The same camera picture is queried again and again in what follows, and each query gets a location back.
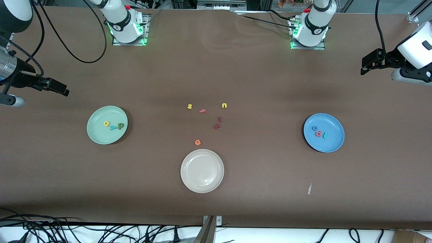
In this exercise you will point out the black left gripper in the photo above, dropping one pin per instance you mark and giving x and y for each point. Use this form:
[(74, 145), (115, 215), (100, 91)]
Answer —
[(389, 59)]

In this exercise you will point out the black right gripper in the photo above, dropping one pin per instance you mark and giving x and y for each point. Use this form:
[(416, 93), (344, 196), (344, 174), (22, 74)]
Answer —
[(23, 78)]

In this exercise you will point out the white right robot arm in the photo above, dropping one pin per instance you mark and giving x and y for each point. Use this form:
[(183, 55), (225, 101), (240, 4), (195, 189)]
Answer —
[(123, 25)]

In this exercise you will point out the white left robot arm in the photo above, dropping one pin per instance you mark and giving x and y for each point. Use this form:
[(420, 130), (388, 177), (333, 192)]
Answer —
[(314, 27)]

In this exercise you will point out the green plate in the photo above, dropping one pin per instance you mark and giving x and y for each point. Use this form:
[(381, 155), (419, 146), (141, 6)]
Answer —
[(101, 135)]

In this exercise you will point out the blue plate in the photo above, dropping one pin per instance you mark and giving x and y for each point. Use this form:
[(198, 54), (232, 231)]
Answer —
[(332, 141)]

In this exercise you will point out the artificial flowers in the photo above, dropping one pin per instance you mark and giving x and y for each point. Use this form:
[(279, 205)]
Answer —
[(293, 2)]

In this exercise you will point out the brown table cover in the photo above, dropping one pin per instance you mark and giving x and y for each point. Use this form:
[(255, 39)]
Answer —
[(236, 67)]

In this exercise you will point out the small white paper scrap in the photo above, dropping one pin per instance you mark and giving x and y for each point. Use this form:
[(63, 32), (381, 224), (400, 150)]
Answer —
[(309, 189)]

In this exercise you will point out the grey equipment box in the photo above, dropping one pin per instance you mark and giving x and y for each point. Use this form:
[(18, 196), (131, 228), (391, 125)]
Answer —
[(221, 4)]

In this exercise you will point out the beige plate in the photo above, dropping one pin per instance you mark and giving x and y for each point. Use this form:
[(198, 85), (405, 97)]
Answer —
[(202, 170)]

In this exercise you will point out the cardboard box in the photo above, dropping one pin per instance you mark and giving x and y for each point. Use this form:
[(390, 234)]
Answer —
[(410, 237)]

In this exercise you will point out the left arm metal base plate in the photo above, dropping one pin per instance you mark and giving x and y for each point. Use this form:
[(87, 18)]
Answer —
[(320, 48)]

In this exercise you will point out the short aluminium profile rail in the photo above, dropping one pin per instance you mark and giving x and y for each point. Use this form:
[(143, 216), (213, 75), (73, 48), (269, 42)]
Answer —
[(416, 13)]

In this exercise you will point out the long aluminium profile rail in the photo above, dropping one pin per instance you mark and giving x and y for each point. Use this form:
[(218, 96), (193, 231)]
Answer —
[(11, 38)]

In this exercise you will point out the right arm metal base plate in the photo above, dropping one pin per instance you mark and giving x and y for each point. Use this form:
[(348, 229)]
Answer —
[(146, 32)]

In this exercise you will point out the metal table edge bracket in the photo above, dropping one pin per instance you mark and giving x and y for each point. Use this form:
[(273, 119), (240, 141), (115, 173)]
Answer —
[(211, 231)]

